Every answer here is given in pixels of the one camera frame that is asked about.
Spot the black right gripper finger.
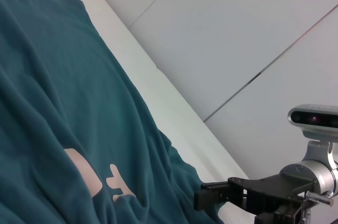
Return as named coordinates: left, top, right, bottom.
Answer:
left=200, top=180, right=231, bottom=191
left=194, top=189, right=233, bottom=210

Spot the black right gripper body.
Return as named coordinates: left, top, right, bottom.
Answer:
left=227, top=173, right=317, bottom=224

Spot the teal t-shirt with beige print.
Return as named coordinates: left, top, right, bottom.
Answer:
left=0, top=0, right=225, bottom=224

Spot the grey right gripper cable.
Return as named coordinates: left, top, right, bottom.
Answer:
left=303, top=191, right=335, bottom=224

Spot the silver right camera bracket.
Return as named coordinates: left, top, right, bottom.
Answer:
left=302, top=139, right=338, bottom=172

